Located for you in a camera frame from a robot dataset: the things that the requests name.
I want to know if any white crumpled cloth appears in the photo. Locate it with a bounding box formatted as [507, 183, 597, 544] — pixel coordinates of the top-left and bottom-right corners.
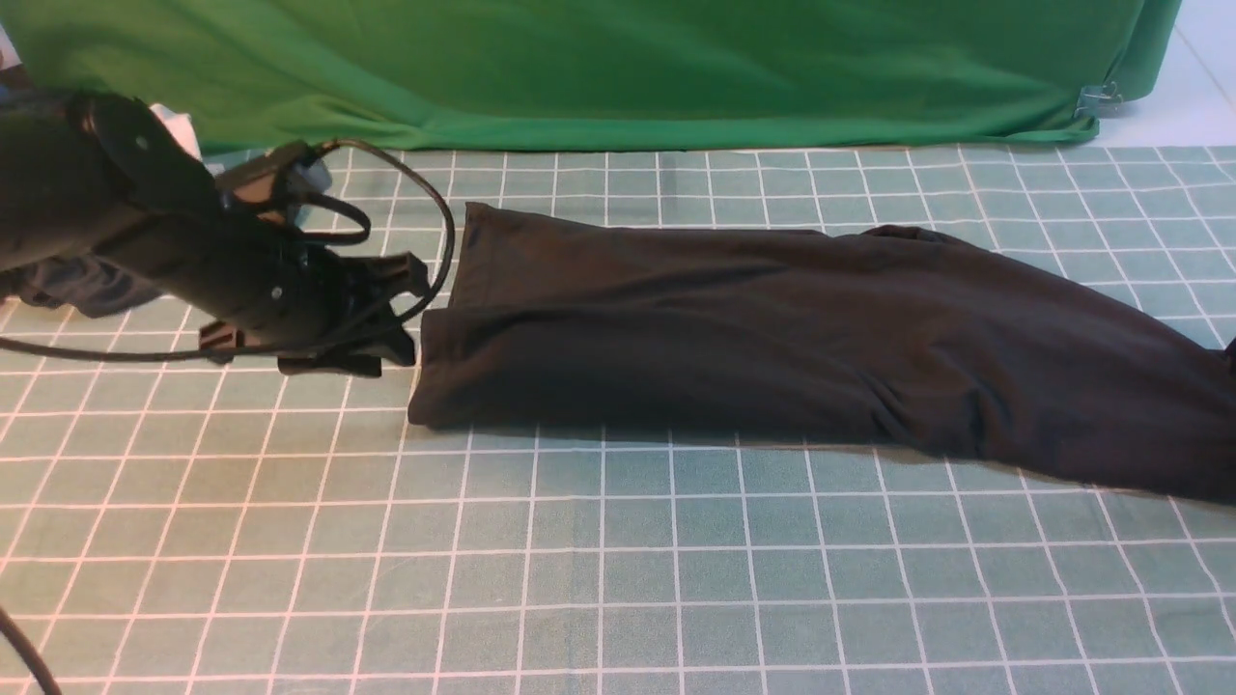
[150, 104, 203, 161]

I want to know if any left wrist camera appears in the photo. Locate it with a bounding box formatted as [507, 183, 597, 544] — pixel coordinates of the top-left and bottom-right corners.
[213, 141, 334, 226]

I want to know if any dark gray crumpled garment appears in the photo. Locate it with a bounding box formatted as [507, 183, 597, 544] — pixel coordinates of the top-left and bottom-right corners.
[1, 256, 163, 320]

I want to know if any green checkered tablecloth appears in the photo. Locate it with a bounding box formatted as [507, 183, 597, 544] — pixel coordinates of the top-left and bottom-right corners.
[1, 146, 1234, 694]

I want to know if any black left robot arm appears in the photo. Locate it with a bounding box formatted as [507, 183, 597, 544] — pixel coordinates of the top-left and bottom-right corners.
[2, 92, 456, 378]

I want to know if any silver binder clip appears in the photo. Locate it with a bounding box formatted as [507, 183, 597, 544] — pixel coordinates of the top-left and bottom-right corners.
[1073, 82, 1125, 120]

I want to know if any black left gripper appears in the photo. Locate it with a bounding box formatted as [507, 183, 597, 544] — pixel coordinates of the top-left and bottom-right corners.
[70, 94, 430, 377]

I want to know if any dark gray long-sleeve shirt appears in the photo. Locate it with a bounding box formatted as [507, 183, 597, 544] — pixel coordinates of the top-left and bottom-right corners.
[407, 203, 1235, 505]

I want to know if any green backdrop cloth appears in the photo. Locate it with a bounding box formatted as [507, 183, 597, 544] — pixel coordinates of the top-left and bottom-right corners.
[2, 1, 1180, 153]

